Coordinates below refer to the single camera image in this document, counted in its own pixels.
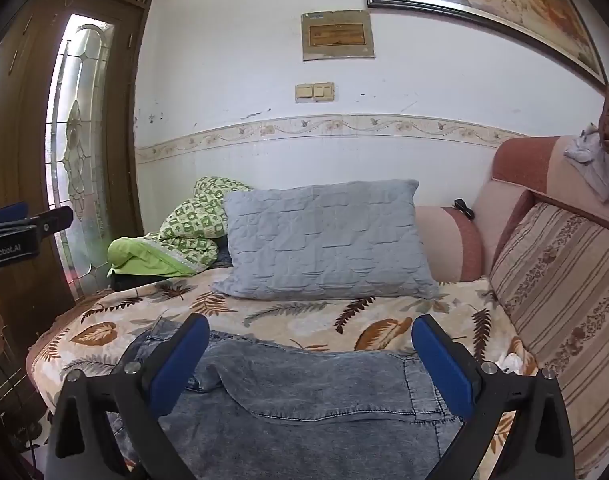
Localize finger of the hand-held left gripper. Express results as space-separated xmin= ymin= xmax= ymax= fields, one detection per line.
xmin=0 ymin=205 xmax=74 ymax=239
xmin=0 ymin=202 xmax=30 ymax=226

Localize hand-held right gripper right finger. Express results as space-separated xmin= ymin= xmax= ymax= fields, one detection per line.
xmin=411 ymin=314 xmax=578 ymax=480

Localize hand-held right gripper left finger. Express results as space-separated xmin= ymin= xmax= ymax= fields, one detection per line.
xmin=44 ymin=313 xmax=211 ymax=480

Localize blue denim pants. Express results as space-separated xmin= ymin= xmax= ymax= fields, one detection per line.
xmin=108 ymin=317 xmax=466 ymax=480

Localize white crumpled tissue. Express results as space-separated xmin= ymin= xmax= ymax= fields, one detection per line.
xmin=495 ymin=354 xmax=524 ymax=375

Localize wooden door with stained glass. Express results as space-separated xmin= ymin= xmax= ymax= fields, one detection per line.
xmin=0 ymin=0 xmax=145 ymax=356

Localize leaf-print blanket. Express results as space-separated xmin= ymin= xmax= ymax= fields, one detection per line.
xmin=26 ymin=274 xmax=541 ymax=480

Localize green patterned blanket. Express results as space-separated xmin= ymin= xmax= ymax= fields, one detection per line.
xmin=107 ymin=176 xmax=255 ymax=279

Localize striped sofa cushion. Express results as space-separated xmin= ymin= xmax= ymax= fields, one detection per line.
xmin=488 ymin=202 xmax=609 ymax=478

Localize small black object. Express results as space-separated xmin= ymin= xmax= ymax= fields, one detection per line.
xmin=451 ymin=199 xmax=478 ymax=222

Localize grey quilted pillow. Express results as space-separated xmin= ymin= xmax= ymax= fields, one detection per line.
xmin=209 ymin=178 xmax=441 ymax=302

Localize grey crumpled cloth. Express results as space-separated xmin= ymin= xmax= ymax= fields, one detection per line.
xmin=563 ymin=124 xmax=609 ymax=204

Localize beige light switch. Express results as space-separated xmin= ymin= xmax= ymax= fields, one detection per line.
xmin=295 ymin=82 xmax=335 ymax=104

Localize wall plaque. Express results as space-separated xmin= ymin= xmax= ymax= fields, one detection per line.
xmin=301 ymin=9 xmax=376 ymax=62

